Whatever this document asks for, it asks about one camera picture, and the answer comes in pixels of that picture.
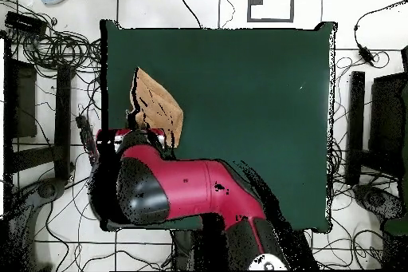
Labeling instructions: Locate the tan terry towel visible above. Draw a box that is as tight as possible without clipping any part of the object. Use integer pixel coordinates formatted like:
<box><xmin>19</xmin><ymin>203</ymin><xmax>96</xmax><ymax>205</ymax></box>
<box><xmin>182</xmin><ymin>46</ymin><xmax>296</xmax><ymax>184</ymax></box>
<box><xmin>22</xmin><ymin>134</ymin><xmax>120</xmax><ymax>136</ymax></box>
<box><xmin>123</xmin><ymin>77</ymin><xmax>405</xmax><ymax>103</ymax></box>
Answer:
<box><xmin>127</xmin><ymin>66</ymin><xmax>185</xmax><ymax>148</ymax></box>

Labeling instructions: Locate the black power strip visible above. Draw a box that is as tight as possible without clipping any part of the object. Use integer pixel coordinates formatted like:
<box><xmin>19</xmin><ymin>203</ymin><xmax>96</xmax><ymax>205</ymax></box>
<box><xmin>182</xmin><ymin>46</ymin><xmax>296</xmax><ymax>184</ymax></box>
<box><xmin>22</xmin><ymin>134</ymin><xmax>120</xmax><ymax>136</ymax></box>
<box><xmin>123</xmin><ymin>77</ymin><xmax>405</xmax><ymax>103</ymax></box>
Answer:
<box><xmin>75</xmin><ymin>114</ymin><xmax>98</xmax><ymax>161</ymax></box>

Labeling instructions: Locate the grey stand base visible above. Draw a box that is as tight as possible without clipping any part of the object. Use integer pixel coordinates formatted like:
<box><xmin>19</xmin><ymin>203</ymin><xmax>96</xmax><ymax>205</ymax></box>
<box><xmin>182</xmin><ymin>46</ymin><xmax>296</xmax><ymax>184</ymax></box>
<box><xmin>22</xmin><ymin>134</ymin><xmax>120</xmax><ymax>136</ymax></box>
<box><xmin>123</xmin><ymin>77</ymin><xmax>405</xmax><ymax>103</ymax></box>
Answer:
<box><xmin>351</xmin><ymin>183</ymin><xmax>406</xmax><ymax>222</ymax></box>
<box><xmin>6</xmin><ymin>177</ymin><xmax>66</xmax><ymax>271</ymax></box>

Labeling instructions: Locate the black rectangular box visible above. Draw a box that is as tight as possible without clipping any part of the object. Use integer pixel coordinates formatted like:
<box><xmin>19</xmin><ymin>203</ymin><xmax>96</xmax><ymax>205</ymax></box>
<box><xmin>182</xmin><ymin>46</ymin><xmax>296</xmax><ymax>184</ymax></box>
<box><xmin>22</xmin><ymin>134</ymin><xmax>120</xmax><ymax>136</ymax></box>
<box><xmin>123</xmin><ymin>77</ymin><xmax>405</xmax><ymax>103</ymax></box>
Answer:
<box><xmin>4</xmin><ymin>10</ymin><xmax>49</xmax><ymax>36</ymax></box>

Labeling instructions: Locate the dark green table cloth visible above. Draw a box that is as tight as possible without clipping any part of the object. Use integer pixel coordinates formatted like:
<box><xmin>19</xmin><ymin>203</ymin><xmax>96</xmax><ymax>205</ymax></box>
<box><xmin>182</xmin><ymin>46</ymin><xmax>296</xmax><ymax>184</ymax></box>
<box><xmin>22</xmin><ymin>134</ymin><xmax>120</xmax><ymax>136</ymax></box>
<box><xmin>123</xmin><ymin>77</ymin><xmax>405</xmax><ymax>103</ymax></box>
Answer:
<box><xmin>98</xmin><ymin>18</ymin><xmax>338</xmax><ymax>234</ymax></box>

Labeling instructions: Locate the black power adapter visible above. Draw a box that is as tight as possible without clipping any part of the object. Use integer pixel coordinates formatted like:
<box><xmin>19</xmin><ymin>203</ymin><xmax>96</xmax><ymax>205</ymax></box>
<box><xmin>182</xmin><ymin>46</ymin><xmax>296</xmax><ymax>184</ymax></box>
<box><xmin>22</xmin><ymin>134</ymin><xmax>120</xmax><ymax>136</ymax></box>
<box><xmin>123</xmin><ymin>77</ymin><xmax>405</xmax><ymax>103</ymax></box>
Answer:
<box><xmin>357</xmin><ymin>45</ymin><xmax>375</xmax><ymax>67</ymax></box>

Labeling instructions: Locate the dark green fabric bundle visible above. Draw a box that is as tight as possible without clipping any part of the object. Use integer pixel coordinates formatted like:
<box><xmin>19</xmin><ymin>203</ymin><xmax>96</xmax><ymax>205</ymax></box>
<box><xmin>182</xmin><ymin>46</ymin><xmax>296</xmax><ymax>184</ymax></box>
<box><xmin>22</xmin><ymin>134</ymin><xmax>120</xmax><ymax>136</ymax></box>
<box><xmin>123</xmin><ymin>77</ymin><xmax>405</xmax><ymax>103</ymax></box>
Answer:
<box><xmin>382</xmin><ymin>216</ymin><xmax>408</xmax><ymax>237</ymax></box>

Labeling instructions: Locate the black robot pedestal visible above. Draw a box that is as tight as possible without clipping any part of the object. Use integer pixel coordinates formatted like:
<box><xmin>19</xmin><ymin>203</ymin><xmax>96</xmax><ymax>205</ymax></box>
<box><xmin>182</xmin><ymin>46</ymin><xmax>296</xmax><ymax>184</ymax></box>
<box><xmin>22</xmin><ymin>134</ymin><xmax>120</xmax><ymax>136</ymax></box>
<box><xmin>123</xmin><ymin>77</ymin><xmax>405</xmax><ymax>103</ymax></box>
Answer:
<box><xmin>171</xmin><ymin>230</ymin><xmax>230</xmax><ymax>271</ymax></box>

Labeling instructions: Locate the thick black cable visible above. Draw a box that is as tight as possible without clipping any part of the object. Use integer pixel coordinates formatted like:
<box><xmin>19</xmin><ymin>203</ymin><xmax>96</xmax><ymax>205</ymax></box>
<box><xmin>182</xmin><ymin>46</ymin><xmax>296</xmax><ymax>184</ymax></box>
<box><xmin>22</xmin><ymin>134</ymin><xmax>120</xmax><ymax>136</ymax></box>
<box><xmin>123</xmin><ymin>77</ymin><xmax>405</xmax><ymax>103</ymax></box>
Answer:
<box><xmin>169</xmin><ymin>0</ymin><xmax>204</xmax><ymax>30</ymax></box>

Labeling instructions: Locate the thin black cable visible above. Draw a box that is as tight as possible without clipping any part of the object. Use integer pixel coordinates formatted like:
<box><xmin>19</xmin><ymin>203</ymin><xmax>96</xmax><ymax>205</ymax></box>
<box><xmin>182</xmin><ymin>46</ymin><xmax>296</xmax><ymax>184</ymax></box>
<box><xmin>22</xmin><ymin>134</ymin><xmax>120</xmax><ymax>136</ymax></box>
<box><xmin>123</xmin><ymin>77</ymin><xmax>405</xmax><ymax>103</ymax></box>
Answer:
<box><xmin>221</xmin><ymin>0</ymin><xmax>236</xmax><ymax>29</ymax></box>

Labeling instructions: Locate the grey square floor frame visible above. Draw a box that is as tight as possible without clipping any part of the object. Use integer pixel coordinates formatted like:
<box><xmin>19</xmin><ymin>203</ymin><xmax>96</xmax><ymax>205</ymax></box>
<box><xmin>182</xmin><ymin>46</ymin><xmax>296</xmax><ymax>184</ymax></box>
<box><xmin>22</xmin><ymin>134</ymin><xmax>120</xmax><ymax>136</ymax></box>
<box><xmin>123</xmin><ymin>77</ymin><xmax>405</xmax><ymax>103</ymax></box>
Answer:
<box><xmin>246</xmin><ymin>0</ymin><xmax>295</xmax><ymax>23</ymax></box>

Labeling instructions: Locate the black adapter cable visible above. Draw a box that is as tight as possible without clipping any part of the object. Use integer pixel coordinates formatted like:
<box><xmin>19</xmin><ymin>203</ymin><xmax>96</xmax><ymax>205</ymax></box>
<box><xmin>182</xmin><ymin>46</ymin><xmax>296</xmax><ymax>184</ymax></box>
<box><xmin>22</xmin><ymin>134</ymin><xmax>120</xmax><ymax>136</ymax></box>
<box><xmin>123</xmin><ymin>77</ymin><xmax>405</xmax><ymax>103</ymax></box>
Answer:
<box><xmin>352</xmin><ymin>0</ymin><xmax>408</xmax><ymax>49</ymax></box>

